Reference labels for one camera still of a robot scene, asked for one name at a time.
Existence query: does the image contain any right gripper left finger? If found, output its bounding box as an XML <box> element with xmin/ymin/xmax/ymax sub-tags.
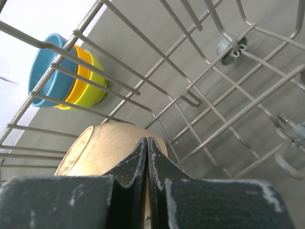
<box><xmin>106</xmin><ymin>137</ymin><xmax>147</xmax><ymax>229</ymax></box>

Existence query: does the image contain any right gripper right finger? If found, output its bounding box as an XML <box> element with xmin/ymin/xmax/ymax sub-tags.
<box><xmin>147</xmin><ymin>137</ymin><xmax>192</xmax><ymax>229</ymax></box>

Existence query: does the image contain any tan speckled bowl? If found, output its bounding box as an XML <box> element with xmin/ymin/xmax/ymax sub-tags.
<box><xmin>54</xmin><ymin>121</ymin><xmax>169</xmax><ymax>220</ymax></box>

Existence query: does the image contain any yellow-green bowl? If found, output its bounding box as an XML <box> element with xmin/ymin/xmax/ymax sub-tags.
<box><xmin>58</xmin><ymin>49</ymin><xmax>107</xmax><ymax>111</ymax></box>

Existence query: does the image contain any blue bowl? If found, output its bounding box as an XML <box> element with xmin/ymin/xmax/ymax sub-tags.
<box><xmin>28</xmin><ymin>32</ymin><xmax>78</xmax><ymax>108</ymax></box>

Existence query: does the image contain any orange bowl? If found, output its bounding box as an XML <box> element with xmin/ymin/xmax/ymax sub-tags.
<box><xmin>53</xmin><ymin>44</ymin><xmax>92</xmax><ymax>110</ymax></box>

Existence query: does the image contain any grey wire dish rack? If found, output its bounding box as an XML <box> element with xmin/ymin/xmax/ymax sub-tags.
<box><xmin>0</xmin><ymin>0</ymin><xmax>305</xmax><ymax>183</ymax></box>

